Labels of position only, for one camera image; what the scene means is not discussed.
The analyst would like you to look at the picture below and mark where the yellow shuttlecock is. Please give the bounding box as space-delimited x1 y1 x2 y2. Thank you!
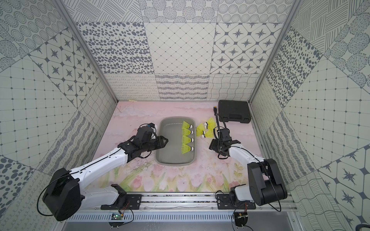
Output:
196 124 205 137
182 136 194 144
182 121 193 130
182 129 193 136
181 144 194 154
202 130 214 139
204 117 217 131

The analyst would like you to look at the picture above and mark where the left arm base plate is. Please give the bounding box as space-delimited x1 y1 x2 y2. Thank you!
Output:
100 194 143 210

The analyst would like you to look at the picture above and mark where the aluminium mounting rail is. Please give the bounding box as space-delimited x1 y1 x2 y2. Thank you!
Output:
78 190 297 211

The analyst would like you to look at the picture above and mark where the black plastic tool case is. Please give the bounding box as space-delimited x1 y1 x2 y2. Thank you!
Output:
218 100 251 124

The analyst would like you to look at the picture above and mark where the black round connector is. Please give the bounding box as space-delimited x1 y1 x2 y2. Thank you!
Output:
233 212 248 227

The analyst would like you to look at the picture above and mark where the green circuit board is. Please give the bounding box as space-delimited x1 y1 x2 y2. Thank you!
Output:
111 213 123 220

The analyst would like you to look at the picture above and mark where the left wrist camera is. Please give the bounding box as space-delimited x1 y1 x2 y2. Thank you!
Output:
137 123 156 137

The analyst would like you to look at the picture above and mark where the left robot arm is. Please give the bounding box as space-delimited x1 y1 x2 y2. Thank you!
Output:
37 123 169 221

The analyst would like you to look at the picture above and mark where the grey plastic storage box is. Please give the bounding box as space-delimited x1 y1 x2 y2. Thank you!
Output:
155 117 197 166

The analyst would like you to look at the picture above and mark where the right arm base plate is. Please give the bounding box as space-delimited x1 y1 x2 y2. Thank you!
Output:
215 192 256 210

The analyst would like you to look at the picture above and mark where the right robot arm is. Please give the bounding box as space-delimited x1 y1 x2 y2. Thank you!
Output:
209 128 288 207

